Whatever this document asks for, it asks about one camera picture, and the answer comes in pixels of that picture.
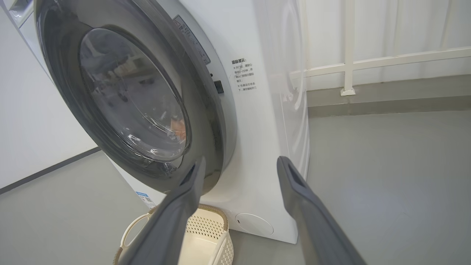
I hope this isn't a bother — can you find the white metal railing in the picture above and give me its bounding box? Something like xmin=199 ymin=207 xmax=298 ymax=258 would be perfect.
xmin=291 ymin=0 xmax=471 ymax=97

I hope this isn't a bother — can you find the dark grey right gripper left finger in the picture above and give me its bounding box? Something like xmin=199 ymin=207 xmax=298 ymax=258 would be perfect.
xmin=118 ymin=156 xmax=206 ymax=265

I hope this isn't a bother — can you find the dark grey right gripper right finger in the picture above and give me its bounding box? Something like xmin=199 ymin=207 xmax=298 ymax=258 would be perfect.
xmin=276 ymin=156 xmax=366 ymax=265

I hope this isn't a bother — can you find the cream perforated laundry basket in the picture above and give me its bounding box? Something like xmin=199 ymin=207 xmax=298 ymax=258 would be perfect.
xmin=113 ymin=204 xmax=234 ymax=265

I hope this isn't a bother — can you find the blue white energy label sticker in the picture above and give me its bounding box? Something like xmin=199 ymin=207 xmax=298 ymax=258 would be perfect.
xmin=135 ymin=191 xmax=157 ymax=209

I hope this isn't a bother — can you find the round white filter cover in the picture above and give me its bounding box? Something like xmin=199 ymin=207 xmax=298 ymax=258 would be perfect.
xmin=235 ymin=213 xmax=275 ymax=236

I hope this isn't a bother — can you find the white detergent drawer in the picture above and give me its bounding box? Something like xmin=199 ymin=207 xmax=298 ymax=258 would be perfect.
xmin=7 ymin=0 xmax=34 ymax=27

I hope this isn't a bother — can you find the grey washing machine door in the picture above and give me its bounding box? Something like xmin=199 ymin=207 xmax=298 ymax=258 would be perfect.
xmin=34 ymin=0 xmax=227 ymax=194

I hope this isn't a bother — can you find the white front-load washing machine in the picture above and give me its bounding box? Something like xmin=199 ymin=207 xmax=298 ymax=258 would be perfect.
xmin=4 ymin=0 xmax=310 ymax=244

